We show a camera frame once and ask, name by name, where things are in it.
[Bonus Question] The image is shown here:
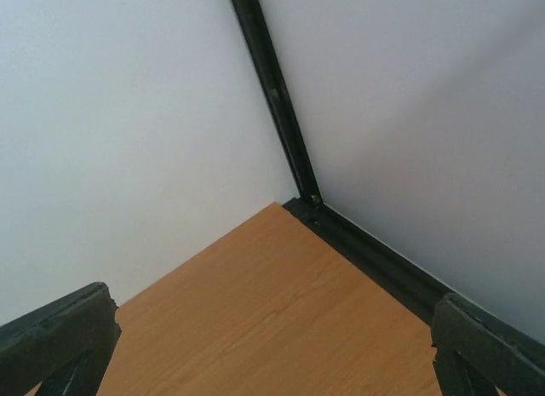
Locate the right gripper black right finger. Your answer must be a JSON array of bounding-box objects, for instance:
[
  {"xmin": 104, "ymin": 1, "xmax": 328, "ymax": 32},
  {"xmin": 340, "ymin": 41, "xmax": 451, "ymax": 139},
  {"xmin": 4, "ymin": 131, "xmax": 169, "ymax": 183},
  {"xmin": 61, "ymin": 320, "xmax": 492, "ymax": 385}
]
[{"xmin": 431, "ymin": 294, "xmax": 544, "ymax": 395}]

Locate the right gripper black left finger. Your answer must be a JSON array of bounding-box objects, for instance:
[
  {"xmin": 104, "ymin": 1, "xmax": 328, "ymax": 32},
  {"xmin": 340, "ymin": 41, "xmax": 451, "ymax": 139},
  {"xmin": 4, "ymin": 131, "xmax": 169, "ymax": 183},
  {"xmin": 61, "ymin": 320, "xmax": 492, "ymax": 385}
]
[{"xmin": 1, "ymin": 282, "xmax": 122, "ymax": 395}]

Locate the black right frame rail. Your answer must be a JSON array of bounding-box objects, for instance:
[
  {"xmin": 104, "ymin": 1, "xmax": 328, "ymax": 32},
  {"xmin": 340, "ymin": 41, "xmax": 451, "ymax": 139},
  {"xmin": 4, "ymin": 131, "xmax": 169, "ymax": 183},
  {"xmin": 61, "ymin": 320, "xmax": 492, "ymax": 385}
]
[{"xmin": 284, "ymin": 198, "xmax": 458, "ymax": 328}]

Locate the black right rear frame post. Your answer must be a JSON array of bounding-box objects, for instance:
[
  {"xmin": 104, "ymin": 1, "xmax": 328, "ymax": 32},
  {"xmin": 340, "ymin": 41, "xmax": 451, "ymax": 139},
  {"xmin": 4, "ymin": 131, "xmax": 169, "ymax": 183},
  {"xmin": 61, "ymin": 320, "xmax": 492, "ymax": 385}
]
[{"xmin": 231, "ymin": 0, "xmax": 323, "ymax": 207}]

